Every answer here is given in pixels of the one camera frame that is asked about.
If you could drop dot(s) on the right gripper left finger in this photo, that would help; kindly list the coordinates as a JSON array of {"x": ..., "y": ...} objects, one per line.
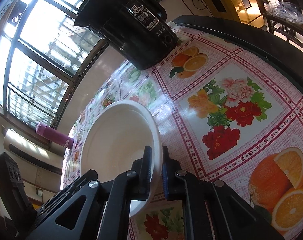
[{"x": 113, "y": 198}]

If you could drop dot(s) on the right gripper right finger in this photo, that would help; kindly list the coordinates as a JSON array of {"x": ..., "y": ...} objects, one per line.
[{"x": 212, "y": 210}]

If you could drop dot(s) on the large white bowl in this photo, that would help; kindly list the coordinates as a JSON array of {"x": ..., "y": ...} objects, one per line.
[{"x": 117, "y": 138}]

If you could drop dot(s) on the white standing air conditioner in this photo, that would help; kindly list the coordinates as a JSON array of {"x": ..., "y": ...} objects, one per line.
[{"x": 29, "y": 151}]

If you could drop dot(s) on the magenta thermos bottle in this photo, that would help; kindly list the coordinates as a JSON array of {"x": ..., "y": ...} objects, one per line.
[{"x": 54, "y": 136}]

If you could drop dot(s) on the floral fruit tablecloth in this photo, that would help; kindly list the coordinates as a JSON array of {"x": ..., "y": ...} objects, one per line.
[{"x": 224, "y": 113}]

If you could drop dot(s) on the barred window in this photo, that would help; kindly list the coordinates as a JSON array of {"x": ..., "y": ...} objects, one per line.
[{"x": 43, "y": 58}]

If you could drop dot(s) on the black electric kettle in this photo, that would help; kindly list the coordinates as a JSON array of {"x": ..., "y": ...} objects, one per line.
[{"x": 137, "y": 29}]

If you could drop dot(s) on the dark wooden chair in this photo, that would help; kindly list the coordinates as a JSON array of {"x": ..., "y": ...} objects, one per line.
[{"x": 288, "y": 31}]

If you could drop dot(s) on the clear plastic bag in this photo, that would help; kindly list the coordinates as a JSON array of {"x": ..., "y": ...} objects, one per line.
[{"x": 285, "y": 10}]

